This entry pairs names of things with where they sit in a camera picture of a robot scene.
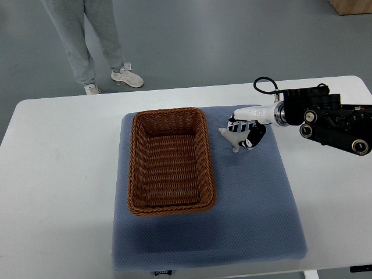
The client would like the black label tag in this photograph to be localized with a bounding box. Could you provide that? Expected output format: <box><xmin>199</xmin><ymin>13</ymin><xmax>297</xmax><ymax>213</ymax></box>
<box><xmin>154</xmin><ymin>270</ymin><xmax>173</xmax><ymax>276</ymax></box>

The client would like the wooden box corner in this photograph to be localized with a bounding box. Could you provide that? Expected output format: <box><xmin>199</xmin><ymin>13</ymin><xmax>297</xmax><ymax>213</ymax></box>
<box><xmin>329</xmin><ymin>0</ymin><xmax>371</xmax><ymax>16</ymax></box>

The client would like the white toy bear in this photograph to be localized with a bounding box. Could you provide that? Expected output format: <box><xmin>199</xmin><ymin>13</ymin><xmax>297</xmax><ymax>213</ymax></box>
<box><xmin>219</xmin><ymin>128</ymin><xmax>250</xmax><ymax>153</ymax></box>

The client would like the blue foam mat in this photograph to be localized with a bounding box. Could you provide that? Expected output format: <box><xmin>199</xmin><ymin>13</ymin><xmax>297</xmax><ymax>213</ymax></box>
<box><xmin>112</xmin><ymin>106</ymin><xmax>307</xmax><ymax>272</ymax></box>

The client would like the brown wicker basket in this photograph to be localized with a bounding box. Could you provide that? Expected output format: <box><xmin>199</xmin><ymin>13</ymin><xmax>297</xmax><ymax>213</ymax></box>
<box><xmin>127</xmin><ymin>108</ymin><xmax>217</xmax><ymax>217</ymax></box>

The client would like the person in grey sweatpants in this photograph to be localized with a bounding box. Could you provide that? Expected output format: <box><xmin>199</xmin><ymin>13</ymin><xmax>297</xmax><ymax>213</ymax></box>
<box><xmin>41</xmin><ymin>1</ymin><xmax>144</xmax><ymax>95</ymax></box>

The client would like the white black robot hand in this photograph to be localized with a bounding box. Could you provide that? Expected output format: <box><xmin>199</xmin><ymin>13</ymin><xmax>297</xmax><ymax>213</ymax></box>
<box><xmin>227</xmin><ymin>105</ymin><xmax>276</xmax><ymax>150</ymax></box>

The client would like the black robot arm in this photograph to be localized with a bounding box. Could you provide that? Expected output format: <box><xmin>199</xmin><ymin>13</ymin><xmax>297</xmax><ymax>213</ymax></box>
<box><xmin>253</xmin><ymin>77</ymin><xmax>371</xmax><ymax>156</ymax></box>

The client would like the black table control panel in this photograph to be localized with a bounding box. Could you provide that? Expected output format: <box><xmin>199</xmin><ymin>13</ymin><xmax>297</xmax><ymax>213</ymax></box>
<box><xmin>349</xmin><ymin>264</ymin><xmax>372</xmax><ymax>273</ymax></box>

